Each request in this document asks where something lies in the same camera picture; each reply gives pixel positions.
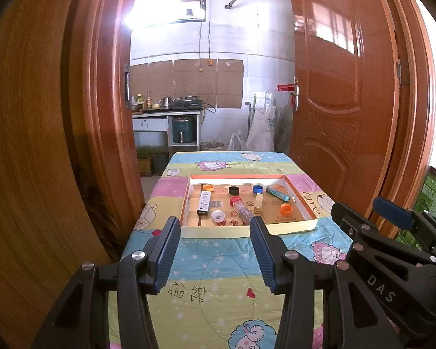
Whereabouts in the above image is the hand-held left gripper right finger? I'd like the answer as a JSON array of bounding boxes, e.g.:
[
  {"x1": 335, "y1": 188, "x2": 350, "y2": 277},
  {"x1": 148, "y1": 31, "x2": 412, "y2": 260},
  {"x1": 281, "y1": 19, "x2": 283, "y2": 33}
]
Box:
[{"x1": 250, "y1": 216, "x2": 404, "y2": 349}]

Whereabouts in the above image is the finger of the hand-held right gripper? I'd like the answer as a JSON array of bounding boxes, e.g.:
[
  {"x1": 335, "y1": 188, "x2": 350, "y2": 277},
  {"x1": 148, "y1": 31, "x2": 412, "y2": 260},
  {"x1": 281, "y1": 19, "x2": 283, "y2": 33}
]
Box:
[
  {"x1": 330, "y1": 202, "x2": 436, "y2": 268},
  {"x1": 372, "y1": 196, "x2": 436, "y2": 251}
]

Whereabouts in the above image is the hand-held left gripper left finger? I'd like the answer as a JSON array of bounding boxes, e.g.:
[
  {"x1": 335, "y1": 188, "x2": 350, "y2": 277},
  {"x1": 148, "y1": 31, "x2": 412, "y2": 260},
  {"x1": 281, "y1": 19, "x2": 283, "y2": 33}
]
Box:
[{"x1": 31, "y1": 217, "x2": 181, "y2": 349}]

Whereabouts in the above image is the shallow cardboard box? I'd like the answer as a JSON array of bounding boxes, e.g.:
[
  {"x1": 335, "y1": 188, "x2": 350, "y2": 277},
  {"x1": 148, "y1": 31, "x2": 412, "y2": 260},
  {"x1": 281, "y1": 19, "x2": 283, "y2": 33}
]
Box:
[{"x1": 180, "y1": 174, "x2": 318, "y2": 238}]

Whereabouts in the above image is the clear patterned lighter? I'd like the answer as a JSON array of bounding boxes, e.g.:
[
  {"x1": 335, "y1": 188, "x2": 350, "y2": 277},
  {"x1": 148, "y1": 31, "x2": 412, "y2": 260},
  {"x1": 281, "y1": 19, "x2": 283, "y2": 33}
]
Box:
[{"x1": 233, "y1": 202, "x2": 253, "y2": 225}]

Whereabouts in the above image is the white patterned small box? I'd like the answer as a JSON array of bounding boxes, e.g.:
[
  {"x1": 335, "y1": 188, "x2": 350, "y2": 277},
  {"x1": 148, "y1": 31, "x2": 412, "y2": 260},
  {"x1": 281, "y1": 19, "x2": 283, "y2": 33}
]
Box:
[{"x1": 197, "y1": 190, "x2": 210, "y2": 215}]

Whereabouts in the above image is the teal lighter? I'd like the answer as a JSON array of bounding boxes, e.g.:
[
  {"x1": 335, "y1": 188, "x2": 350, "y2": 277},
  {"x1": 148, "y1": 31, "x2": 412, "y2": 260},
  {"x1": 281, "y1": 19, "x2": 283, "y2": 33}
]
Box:
[{"x1": 265, "y1": 186, "x2": 290, "y2": 202}]

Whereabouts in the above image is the cartoon printed blanket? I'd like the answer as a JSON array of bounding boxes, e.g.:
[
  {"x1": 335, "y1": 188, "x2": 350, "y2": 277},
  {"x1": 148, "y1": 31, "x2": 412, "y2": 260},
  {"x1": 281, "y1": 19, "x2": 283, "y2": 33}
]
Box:
[{"x1": 109, "y1": 152, "x2": 353, "y2": 349}]

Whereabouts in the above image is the green beverage carton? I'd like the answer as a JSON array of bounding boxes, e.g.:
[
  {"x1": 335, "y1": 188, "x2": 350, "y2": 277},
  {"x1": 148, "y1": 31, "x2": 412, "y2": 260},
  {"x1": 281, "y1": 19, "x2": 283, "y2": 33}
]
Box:
[{"x1": 396, "y1": 167, "x2": 436, "y2": 251}]

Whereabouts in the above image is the wooden door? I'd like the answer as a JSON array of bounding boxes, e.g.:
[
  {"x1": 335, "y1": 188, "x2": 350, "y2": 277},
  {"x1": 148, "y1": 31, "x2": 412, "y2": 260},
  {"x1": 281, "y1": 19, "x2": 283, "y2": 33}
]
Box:
[{"x1": 287, "y1": 0, "x2": 400, "y2": 222}]

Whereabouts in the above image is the planter box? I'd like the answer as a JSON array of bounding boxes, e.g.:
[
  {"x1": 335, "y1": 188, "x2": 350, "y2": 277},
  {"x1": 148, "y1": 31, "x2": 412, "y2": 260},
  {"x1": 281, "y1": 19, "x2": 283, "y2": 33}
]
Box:
[{"x1": 137, "y1": 145, "x2": 155, "y2": 177}]

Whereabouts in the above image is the dark plant pot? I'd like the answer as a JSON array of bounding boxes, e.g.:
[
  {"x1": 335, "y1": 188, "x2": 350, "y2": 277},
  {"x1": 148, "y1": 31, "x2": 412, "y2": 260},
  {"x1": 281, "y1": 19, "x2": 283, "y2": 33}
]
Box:
[{"x1": 153, "y1": 151, "x2": 169, "y2": 175}]

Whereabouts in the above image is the clear plastic bag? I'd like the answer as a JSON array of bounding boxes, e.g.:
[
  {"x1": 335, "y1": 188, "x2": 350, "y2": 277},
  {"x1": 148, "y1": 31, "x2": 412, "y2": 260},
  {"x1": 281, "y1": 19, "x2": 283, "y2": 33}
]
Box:
[{"x1": 227, "y1": 133, "x2": 246, "y2": 151}]

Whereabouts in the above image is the teal air fryer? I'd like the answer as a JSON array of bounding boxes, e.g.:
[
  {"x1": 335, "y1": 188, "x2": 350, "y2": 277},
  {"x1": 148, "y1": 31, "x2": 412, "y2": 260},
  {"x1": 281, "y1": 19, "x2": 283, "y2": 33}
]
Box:
[{"x1": 172, "y1": 115, "x2": 196, "y2": 144}]

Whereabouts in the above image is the white woven sack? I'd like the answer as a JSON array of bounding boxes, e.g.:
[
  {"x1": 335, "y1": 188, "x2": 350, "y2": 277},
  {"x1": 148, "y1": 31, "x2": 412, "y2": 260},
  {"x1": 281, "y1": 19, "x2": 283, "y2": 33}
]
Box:
[{"x1": 246, "y1": 92, "x2": 277, "y2": 152}]

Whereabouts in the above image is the white kitchen cabinet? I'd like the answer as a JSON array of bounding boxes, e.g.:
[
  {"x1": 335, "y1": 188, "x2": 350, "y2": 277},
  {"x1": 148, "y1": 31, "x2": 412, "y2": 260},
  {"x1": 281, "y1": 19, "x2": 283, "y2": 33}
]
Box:
[{"x1": 132, "y1": 109, "x2": 204, "y2": 153}]

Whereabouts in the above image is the metal door hinge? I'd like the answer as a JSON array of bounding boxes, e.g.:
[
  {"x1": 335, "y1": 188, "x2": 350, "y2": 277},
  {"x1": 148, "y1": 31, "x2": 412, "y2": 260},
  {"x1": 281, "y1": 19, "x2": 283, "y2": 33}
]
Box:
[{"x1": 396, "y1": 59, "x2": 410, "y2": 87}]

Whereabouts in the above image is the grey metal tube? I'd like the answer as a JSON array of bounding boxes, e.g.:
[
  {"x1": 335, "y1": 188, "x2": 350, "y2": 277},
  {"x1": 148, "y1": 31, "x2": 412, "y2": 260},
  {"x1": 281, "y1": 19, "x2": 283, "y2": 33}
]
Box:
[{"x1": 244, "y1": 95, "x2": 257, "y2": 142}]

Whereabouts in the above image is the metal strike plate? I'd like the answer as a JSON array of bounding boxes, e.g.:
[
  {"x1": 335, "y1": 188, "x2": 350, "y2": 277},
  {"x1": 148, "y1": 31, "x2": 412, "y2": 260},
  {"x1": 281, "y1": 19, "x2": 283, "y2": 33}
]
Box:
[{"x1": 123, "y1": 63, "x2": 131, "y2": 108}]

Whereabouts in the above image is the window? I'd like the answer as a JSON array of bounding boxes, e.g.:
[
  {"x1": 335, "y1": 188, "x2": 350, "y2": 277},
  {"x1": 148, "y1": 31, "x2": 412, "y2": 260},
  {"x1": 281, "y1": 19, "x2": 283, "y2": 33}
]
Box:
[{"x1": 125, "y1": 0, "x2": 208, "y2": 30}]

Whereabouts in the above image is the metal door handle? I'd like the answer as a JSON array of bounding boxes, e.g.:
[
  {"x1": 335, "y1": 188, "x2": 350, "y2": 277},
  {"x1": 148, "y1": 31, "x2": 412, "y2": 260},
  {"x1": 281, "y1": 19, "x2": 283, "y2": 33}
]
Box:
[{"x1": 291, "y1": 76, "x2": 300, "y2": 113}]

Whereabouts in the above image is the wooden door frame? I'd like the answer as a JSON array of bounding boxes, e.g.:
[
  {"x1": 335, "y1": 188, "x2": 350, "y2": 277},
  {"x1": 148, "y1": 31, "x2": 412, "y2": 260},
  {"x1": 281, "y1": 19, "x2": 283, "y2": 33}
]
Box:
[{"x1": 62, "y1": 0, "x2": 436, "y2": 255}]

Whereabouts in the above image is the cardboard sheet on wall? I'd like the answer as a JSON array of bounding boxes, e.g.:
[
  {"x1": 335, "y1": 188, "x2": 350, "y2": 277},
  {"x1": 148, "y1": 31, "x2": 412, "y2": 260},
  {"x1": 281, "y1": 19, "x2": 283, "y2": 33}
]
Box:
[{"x1": 129, "y1": 58, "x2": 245, "y2": 109}]

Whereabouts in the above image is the hanging cable with plug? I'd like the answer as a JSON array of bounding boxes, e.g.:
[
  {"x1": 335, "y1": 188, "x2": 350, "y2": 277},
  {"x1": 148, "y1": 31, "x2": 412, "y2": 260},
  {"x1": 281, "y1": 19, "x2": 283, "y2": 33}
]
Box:
[{"x1": 198, "y1": 22, "x2": 215, "y2": 73}]

